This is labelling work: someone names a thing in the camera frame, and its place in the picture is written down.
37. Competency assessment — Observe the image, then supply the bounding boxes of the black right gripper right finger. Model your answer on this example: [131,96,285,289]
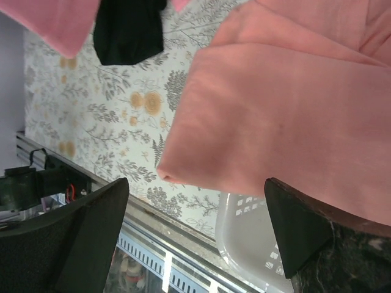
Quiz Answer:
[264,178,390,292]

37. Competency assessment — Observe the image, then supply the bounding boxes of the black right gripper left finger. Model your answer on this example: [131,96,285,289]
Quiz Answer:
[1,178,129,292]

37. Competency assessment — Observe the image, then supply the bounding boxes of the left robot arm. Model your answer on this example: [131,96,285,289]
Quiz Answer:
[1,148,92,212]

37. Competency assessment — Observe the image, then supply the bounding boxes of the salmon pink t-shirt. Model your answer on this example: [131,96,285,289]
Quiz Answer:
[157,1,390,225]

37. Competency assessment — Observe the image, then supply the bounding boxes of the black hanging t-shirt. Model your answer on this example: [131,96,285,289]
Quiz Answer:
[93,0,167,66]

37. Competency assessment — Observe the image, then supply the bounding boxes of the pink hanging t-shirt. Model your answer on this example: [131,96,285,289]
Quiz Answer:
[0,0,190,59]

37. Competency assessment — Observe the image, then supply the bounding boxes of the white perforated plastic basket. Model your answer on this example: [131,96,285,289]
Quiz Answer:
[215,193,294,292]

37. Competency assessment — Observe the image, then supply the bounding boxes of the aluminium frame rail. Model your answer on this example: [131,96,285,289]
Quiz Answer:
[16,131,272,292]

